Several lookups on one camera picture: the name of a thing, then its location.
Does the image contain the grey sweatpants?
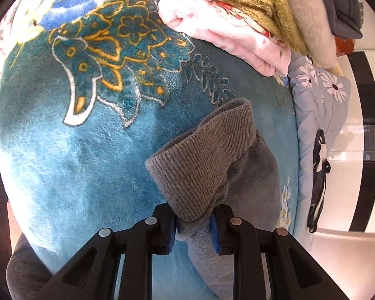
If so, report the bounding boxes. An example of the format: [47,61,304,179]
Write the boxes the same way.
[145,98,281,299]

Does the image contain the white glossy wardrobe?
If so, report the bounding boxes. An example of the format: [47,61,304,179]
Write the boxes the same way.
[309,0,375,300]

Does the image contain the black and white jacket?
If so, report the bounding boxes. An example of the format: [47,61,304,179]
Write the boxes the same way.
[307,129,331,233]

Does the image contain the light blue floral quilt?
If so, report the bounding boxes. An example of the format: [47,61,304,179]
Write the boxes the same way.
[288,52,352,251]

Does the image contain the teal floral bed blanket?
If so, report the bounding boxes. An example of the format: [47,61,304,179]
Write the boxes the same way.
[0,0,301,300]

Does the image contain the orange wooden headboard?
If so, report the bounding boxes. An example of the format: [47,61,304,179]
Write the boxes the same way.
[334,36,356,57]

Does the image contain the dark grey folded garment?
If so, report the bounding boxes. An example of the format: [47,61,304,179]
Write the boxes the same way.
[322,0,363,40]

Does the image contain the beige fleece folded garment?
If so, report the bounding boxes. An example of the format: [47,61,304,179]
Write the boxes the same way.
[287,0,343,76]

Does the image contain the olive green folded garment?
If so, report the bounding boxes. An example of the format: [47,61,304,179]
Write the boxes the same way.
[218,0,308,56]

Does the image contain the pink folded blanket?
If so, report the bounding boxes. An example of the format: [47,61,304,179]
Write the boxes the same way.
[158,0,291,77]

